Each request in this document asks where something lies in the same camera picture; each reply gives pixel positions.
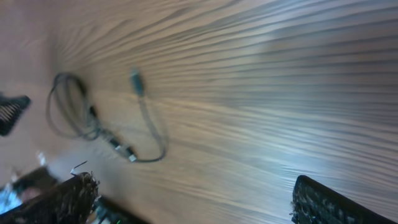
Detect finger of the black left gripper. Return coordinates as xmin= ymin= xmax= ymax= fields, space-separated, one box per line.
xmin=1 ymin=95 xmax=31 ymax=136

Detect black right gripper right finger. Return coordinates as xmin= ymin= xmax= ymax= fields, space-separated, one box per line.
xmin=291 ymin=175 xmax=397 ymax=224

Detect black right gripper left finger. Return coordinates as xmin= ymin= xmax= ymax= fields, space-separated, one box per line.
xmin=1 ymin=172 xmax=98 ymax=224

